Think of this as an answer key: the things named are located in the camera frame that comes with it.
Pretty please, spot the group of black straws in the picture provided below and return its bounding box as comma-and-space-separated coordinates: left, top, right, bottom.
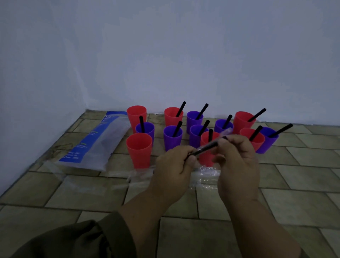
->
139, 101, 294, 142

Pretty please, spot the person's right forearm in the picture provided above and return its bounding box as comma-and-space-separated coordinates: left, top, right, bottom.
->
227, 194, 303, 258

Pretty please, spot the crumpled clear plastic wrapper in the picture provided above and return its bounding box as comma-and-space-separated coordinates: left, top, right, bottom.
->
189, 165, 222, 191

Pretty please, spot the person's right hand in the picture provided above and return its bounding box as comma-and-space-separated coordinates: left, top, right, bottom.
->
212, 134, 261, 204

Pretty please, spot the person's left hand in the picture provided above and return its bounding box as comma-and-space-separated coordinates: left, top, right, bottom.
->
149, 145, 199, 206

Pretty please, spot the blue and clear plastic bag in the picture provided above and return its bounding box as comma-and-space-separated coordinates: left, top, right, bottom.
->
56, 111, 132, 172

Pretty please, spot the dark olive sleeve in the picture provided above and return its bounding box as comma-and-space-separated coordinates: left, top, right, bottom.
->
10, 211, 138, 258

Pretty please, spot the clear plastic sheet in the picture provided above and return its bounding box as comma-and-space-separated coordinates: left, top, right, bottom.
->
42, 159, 156, 190

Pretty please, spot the group of purple plastic cups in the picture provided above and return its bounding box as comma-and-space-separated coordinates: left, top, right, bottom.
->
135, 111, 279, 155

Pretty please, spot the group of red plastic cups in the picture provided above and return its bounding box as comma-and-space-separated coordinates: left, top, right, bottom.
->
126, 105, 266, 170

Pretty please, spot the person's left forearm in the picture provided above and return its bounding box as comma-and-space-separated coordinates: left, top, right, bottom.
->
118, 189, 172, 258

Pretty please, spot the black drinking straw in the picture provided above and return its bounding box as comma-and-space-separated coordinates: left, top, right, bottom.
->
185, 128, 234, 160

